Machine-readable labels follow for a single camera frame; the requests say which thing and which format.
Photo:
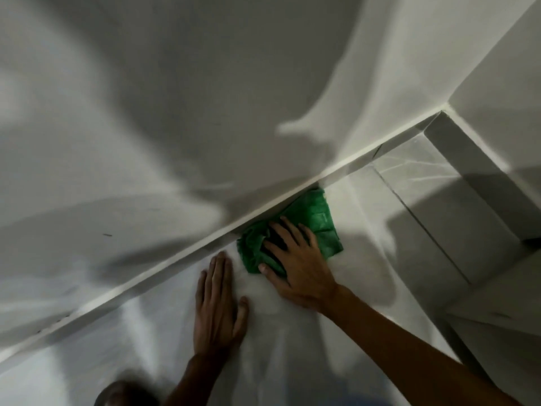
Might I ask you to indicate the person's left hand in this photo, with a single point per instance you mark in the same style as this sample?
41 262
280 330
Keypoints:
217 312

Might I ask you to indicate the person's right hand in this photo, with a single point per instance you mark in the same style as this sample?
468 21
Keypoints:
308 279

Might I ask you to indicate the green cleaning cloth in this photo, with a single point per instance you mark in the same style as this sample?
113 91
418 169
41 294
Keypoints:
317 211

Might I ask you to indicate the person's right forearm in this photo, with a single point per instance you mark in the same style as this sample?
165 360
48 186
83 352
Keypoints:
401 359

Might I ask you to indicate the long white skirting board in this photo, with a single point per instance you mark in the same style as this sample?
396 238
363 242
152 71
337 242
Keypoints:
169 268

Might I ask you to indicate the short white skirting board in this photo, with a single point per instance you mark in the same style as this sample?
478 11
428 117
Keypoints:
477 173

